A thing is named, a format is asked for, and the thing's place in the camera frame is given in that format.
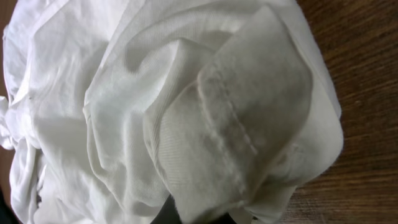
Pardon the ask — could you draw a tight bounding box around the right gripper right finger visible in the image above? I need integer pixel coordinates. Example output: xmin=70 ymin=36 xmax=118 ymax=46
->
xmin=214 ymin=213 xmax=236 ymax=224

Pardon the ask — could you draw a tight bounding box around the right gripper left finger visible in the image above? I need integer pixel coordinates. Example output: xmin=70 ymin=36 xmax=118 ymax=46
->
xmin=150 ymin=195 xmax=182 ymax=224

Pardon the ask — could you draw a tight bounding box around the white polo shirt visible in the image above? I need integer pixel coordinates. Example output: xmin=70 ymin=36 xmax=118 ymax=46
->
xmin=1 ymin=0 xmax=343 ymax=223

